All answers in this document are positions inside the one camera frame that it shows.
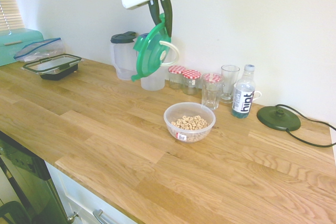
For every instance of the teal bread box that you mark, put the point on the teal bread box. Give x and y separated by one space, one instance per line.
15 48

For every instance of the white cabinet drawer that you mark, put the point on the white cabinet drawer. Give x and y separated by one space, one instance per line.
78 195

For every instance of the rectangular container clear clip lid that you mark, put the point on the rectangular container clear clip lid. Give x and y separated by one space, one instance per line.
52 65

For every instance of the dark green chair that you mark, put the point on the dark green chair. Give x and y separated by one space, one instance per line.
13 212

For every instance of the hint water bottle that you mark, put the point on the hint water bottle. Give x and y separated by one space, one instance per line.
243 98

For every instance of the cereal pieces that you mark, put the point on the cereal pieces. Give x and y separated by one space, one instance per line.
189 123

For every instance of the metal cabinet knob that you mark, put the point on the metal cabinet knob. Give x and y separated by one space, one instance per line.
71 217

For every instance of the stainless dishwasher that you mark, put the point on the stainless dishwasher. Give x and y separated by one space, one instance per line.
29 182

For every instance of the clear pitcher dark blue lid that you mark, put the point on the clear pitcher dark blue lid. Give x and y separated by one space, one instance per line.
122 58

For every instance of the clear pitcher light blue lid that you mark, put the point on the clear pitcher light blue lid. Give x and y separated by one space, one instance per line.
153 82

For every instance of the glass jar red checkered lid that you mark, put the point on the glass jar red checkered lid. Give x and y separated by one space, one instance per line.
212 77
191 83
176 77

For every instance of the tall clear drinking glass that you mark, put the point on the tall clear drinking glass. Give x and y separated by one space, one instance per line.
229 82

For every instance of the white mug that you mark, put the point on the white mug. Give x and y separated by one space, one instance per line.
257 95

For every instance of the window blinds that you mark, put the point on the window blinds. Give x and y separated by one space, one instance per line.
9 6

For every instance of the dark kettle base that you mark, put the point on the dark kettle base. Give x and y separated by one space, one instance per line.
278 119

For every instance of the faceted glass tumbler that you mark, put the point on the faceted glass tumbler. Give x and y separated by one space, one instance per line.
211 96

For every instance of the clear zip bag blue seal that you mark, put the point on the clear zip bag blue seal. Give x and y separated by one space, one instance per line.
39 49

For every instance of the clear plastic food bowl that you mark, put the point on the clear plastic food bowl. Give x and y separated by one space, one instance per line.
199 113

